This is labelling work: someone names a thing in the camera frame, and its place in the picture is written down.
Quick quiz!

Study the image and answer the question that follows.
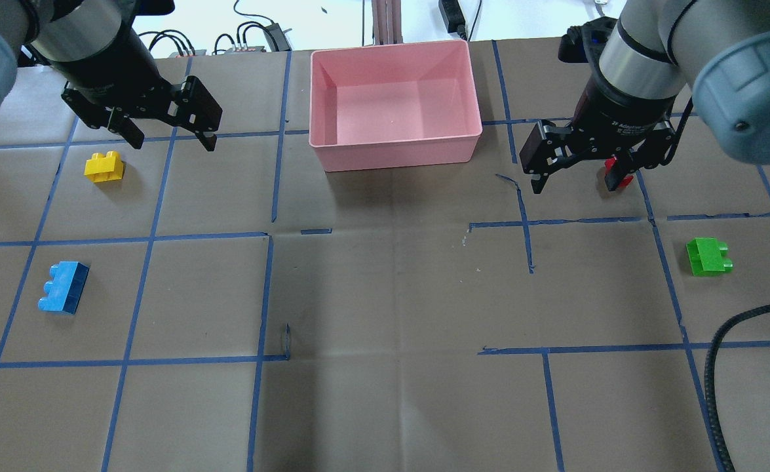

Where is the green toy block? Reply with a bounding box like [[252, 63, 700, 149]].
[[686, 238, 733, 276]]

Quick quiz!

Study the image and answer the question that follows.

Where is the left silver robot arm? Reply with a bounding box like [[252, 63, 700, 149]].
[[0, 1, 223, 151]]

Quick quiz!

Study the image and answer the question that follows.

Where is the blue toy block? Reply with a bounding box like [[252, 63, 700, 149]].
[[37, 261, 89, 316]]

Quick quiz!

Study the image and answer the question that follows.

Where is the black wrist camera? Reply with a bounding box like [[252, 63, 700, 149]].
[[556, 17, 618, 64]]

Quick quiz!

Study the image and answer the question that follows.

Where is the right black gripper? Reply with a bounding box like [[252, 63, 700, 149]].
[[520, 73, 676, 195]]

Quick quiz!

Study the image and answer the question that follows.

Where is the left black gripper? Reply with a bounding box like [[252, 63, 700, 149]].
[[61, 26, 223, 152]]

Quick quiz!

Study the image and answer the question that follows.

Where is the red toy block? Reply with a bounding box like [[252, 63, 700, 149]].
[[604, 155, 634, 192]]

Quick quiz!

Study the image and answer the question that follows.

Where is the aluminium frame post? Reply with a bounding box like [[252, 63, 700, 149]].
[[372, 0, 403, 45]]

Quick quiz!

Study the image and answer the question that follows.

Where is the yellow toy block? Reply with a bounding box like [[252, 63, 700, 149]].
[[83, 151, 125, 184]]

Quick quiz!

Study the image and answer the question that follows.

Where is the black power adapter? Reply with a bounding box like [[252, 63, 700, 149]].
[[438, 0, 467, 39]]

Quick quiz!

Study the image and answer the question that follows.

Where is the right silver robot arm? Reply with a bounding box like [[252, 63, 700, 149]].
[[519, 1, 770, 194]]

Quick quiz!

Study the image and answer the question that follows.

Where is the black corrugated cable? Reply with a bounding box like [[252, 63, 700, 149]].
[[704, 299, 770, 472]]

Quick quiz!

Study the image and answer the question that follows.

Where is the pink plastic box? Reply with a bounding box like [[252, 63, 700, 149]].
[[309, 39, 483, 172]]

